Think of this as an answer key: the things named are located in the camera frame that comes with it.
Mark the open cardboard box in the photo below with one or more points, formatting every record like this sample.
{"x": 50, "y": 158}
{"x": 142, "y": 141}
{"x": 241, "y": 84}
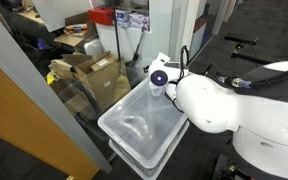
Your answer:
{"x": 98, "y": 74}

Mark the clear plastic bin lid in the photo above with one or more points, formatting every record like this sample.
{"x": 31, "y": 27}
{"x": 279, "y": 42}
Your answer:
{"x": 141, "y": 121}

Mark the grey storage bin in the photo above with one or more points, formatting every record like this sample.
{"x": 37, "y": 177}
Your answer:
{"x": 149, "y": 169}

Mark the red box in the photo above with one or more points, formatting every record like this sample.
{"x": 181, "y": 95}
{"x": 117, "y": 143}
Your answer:
{"x": 101, "y": 15}

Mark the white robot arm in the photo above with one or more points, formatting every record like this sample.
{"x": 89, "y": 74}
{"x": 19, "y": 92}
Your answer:
{"x": 253, "y": 107}

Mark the clear plastic cup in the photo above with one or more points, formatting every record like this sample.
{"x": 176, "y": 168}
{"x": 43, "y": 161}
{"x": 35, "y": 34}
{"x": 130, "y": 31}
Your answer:
{"x": 156, "y": 91}

